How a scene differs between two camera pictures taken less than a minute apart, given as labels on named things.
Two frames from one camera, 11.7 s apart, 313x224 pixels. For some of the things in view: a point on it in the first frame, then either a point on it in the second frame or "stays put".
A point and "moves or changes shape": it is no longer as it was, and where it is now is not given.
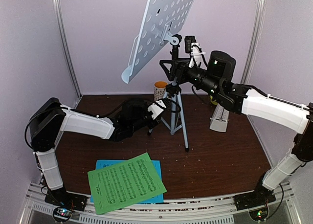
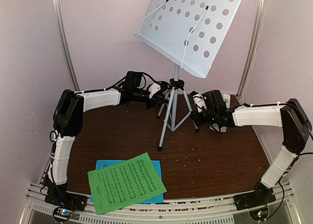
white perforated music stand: (165, 11) moves or changes shape
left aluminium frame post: (56, 3) stays put
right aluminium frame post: (261, 3) stays put
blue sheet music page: (157, 198) stays put
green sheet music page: (124, 182) stays put
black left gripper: (158, 119) -> (156, 99)
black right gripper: (182, 65) -> (197, 120)
